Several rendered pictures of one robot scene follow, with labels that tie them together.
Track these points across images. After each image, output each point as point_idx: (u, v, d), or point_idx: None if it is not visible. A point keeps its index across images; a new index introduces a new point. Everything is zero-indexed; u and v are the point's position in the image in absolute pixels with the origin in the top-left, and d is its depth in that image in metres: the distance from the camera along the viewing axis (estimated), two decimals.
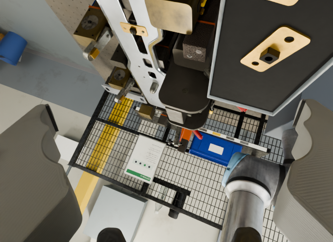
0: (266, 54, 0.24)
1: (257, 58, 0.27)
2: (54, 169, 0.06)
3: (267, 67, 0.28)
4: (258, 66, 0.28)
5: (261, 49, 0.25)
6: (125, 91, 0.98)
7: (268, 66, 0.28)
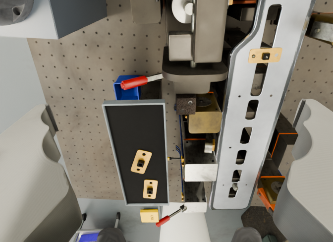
0: (142, 166, 0.53)
1: (144, 157, 0.52)
2: (54, 169, 0.06)
3: (137, 153, 0.52)
4: (141, 153, 0.51)
5: (145, 162, 0.53)
6: None
7: (137, 154, 0.52)
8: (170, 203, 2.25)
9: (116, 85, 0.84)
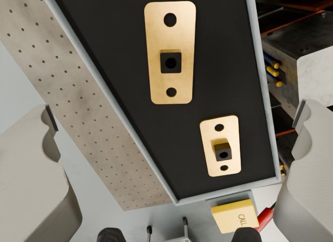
0: (180, 69, 0.16)
1: (176, 36, 0.16)
2: (54, 169, 0.06)
3: (148, 27, 0.15)
4: (160, 17, 0.15)
5: (185, 56, 0.17)
6: None
7: (148, 30, 0.15)
8: None
9: None
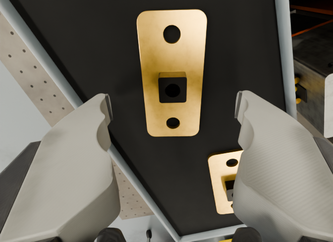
0: (185, 98, 0.12)
1: (179, 55, 0.12)
2: (103, 158, 0.07)
3: (143, 44, 0.11)
4: (158, 31, 0.11)
5: (191, 81, 0.13)
6: None
7: (142, 47, 0.12)
8: None
9: None
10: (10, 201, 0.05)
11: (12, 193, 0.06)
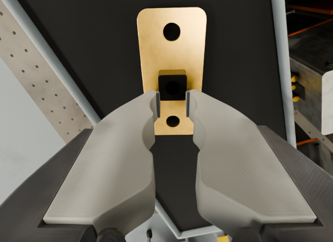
0: (185, 95, 0.12)
1: (179, 52, 0.12)
2: (145, 156, 0.07)
3: (143, 41, 0.12)
4: (158, 29, 0.11)
5: (191, 79, 0.13)
6: None
7: (142, 44, 0.12)
8: None
9: None
10: (60, 180, 0.06)
11: (63, 173, 0.06)
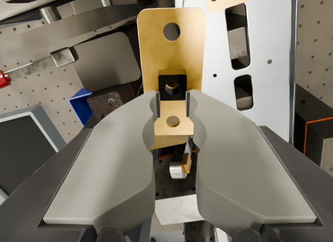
0: (185, 95, 0.12)
1: (179, 52, 0.12)
2: (145, 156, 0.07)
3: (143, 41, 0.12)
4: (158, 29, 0.11)
5: (191, 79, 0.13)
6: None
7: (142, 44, 0.12)
8: None
9: (74, 101, 0.67)
10: (60, 180, 0.06)
11: (63, 173, 0.06)
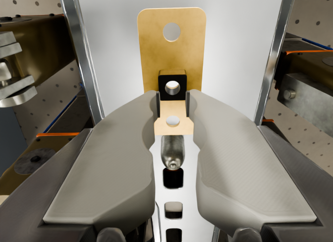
0: (185, 95, 0.12)
1: (179, 52, 0.12)
2: (145, 156, 0.07)
3: (143, 41, 0.12)
4: (158, 29, 0.11)
5: (191, 79, 0.13)
6: (327, 123, 0.20)
7: (142, 44, 0.12)
8: None
9: None
10: (60, 180, 0.06)
11: (63, 173, 0.06)
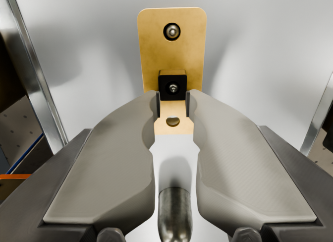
0: (185, 95, 0.12)
1: (179, 52, 0.12)
2: (145, 156, 0.07)
3: (143, 41, 0.12)
4: (158, 29, 0.11)
5: (191, 79, 0.13)
6: None
7: (142, 44, 0.12)
8: None
9: None
10: (60, 180, 0.06)
11: (63, 173, 0.06)
